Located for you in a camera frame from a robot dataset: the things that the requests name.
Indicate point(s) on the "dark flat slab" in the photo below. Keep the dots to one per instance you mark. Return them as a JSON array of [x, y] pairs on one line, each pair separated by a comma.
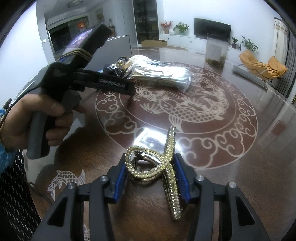
[[249, 76]]

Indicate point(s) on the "gold rhinestone hair clip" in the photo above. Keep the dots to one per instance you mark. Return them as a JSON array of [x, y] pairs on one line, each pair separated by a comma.
[[170, 162]]

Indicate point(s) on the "white television cabinet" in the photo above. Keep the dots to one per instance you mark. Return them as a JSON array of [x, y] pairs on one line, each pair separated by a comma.
[[185, 40]]

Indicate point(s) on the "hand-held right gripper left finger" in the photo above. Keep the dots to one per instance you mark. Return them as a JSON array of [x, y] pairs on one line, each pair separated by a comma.
[[120, 183]]

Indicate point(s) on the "bushy green potted plant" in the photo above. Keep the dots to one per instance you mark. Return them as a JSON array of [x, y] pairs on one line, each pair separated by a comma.
[[181, 27]]

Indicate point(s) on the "dark glass display cabinet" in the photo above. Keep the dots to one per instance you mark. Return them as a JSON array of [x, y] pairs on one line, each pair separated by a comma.
[[146, 20]]

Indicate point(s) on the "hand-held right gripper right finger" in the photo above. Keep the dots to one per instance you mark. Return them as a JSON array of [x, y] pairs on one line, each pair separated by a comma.
[[182, 183]]

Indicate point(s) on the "white curtain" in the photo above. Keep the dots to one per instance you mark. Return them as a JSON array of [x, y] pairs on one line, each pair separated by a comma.
[[281, 37]]

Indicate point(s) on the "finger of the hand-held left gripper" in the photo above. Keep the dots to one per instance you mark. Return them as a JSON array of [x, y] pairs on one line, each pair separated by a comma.
[[111, 85], [111, 69]]

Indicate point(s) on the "small bottle with silver cap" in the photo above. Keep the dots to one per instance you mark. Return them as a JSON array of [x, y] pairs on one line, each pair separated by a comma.
[[121, 62]]

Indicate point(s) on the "framed wall picture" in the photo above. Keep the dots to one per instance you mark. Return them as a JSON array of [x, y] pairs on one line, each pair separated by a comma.
[[100, 15]]

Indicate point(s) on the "bag of cotton swabs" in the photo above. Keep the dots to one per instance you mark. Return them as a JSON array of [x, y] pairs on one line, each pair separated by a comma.
[[161, 76]]

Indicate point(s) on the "red sign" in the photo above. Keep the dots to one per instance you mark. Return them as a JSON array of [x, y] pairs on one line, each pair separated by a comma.
[[82, 25]]

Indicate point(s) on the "orange lounge chair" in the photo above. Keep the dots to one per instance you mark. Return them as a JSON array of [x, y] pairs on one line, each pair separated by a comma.
[[251, 61], [276, 67]]

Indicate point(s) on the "cardboard box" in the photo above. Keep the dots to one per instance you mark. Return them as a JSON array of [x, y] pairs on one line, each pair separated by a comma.
[[153, 43]]

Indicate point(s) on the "grey curtain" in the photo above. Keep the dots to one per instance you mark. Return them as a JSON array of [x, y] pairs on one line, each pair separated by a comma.
[[290, 69]]

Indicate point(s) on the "dark dotted clothing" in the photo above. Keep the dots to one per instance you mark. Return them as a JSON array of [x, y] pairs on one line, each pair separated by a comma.
[[16, 197]]

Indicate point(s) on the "red flowers in white vase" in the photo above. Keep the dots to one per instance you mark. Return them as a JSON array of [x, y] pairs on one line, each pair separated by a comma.
[[167, 25]]

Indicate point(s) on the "small potted plant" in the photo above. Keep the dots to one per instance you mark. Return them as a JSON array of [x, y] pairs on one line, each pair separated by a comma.
[[234, 41]]

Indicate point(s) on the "broad-leaf potted plant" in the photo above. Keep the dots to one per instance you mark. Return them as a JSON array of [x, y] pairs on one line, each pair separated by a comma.
[[249, 44]]

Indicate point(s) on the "person's left hand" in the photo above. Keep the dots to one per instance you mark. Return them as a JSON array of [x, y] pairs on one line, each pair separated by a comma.
[[20, 125]]

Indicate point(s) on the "black television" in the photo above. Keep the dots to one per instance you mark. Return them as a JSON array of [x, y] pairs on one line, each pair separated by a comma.
[[211, 27]]

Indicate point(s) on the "glass tank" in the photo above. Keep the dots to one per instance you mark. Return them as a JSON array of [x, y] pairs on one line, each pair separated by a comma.
[[216, 48]]

